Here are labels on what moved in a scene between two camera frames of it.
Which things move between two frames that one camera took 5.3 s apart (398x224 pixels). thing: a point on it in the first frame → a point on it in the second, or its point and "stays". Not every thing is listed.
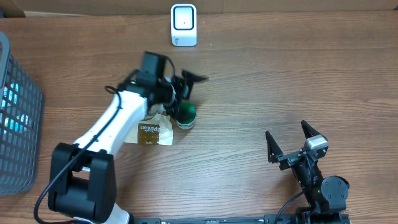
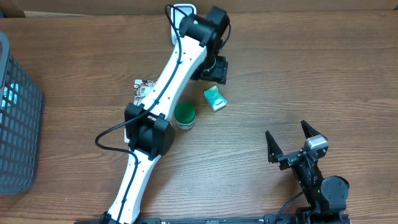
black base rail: (274, 219) stays
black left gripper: (182, 88) → (216, 73)
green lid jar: (185, 115) stays
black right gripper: (276, 154) stays
